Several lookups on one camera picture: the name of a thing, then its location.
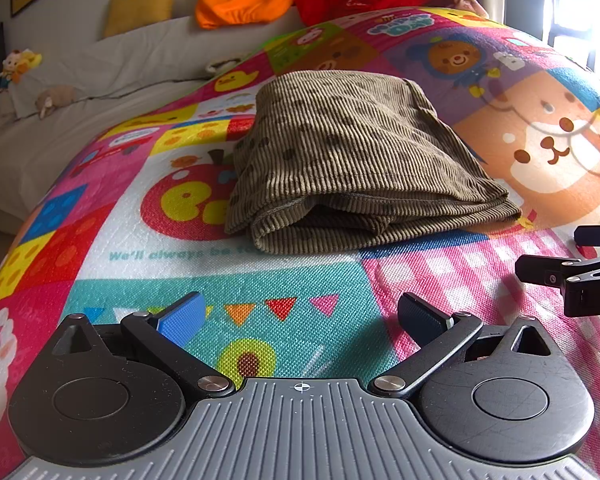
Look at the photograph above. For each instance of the pink plush toy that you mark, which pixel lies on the pink plush toy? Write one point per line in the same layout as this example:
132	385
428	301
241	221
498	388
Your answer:
469	0

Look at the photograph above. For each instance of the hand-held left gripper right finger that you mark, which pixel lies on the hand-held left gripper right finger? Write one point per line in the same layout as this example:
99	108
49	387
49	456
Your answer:
422	317

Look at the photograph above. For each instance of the large yellow cushion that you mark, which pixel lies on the large yellow cushion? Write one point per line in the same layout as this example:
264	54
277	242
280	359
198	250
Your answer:
140	7

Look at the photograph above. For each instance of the beige plush toy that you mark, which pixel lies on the beige plush toy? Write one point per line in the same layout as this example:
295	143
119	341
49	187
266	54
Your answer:
55	100

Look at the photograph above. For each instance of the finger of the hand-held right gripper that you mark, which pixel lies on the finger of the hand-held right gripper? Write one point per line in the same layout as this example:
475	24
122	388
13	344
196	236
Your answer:
545	270
597	235

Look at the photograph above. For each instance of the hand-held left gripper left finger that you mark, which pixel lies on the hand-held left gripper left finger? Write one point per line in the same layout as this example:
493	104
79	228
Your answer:
182	320

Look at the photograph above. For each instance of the small yellow doll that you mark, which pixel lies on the small yellow doll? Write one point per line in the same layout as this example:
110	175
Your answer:
17	67

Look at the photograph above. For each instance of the colourful cartoon play mat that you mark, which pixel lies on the colourful cartoon play mat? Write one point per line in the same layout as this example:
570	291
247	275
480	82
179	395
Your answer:
130	285

